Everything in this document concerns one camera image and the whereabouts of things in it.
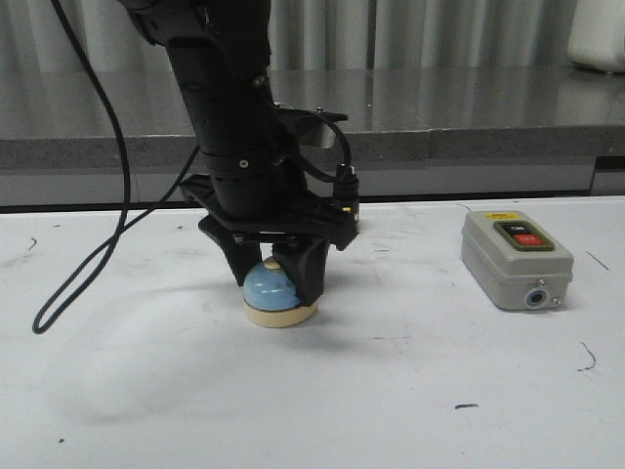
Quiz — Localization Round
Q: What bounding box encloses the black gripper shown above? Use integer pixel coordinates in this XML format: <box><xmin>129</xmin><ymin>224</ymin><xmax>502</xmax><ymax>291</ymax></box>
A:
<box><xmin>181</xmin><ymin>150</ymin><xmax>357</xmax><ymax>306</ymax></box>

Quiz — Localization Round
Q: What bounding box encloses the blue cream call bell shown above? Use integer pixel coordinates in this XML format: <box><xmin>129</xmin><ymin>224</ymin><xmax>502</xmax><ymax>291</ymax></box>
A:
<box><xmin>243</xmin><ymin>256</ymin><xmax>317</xmax><ymax>328</ymax></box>

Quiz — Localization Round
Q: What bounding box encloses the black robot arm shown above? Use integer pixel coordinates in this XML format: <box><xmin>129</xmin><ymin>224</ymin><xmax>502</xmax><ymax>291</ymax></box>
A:
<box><xmin>125</xmin><ymin>1</ymin><xmax>357</xmax><ymax>306</ymax></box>

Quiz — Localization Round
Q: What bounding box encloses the grey stone counter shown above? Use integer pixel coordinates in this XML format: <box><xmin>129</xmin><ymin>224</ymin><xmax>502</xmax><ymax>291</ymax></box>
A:
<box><xmin>1</xmin><ymin>66</ymin><xmax>624</xmax><ymax>172</ymax></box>

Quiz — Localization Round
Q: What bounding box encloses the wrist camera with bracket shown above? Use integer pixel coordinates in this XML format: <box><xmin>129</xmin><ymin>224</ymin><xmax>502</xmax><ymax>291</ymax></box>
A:
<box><xmin>276</xmin><ymin>105</ymin><xmax>359</xmax><ymax>215</ymax></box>

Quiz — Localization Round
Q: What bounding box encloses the black selector switch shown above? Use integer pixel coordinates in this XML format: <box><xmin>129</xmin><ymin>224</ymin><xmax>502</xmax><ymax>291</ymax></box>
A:
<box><xmin>341</xmin><ymin>166</ymin><xmax>359</xmax><ymax>225</ymax></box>

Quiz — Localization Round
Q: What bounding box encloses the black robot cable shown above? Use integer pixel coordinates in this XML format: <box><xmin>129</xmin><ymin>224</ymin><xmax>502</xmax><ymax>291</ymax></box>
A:
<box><xmin>31</xmin><ymin>0</ymin><xmax>202</xmax><ymax>335</ymax></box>

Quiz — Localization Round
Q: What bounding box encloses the grey on-off switch box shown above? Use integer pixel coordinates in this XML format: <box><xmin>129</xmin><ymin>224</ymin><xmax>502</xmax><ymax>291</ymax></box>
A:
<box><xmin>461</xmin><ymin>211</ymin><xmax>574</xmax><ymax>311</ymax></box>

